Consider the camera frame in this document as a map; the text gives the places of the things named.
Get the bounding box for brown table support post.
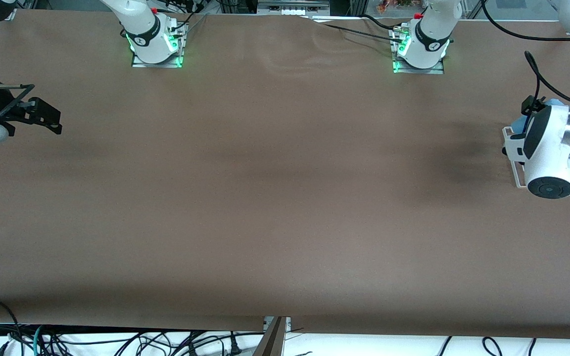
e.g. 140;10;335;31
253;316;288;356

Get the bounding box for black base power cable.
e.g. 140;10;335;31
164;0;207;38

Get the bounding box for aluminium frame rail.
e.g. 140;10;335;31
258;0;330;15

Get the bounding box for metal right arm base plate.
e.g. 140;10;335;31
132;22;184;68

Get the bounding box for orange decorative plant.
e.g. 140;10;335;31
377;0;414;14

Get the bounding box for blue plastic cup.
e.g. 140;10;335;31
512;98;565;133

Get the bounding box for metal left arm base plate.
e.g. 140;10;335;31
393;27;445;75

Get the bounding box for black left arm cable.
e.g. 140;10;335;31
480;0;570;112

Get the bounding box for small metal table bracket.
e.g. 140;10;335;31
264;316;292;333

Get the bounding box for black cable across table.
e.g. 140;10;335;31
310;14;407;44

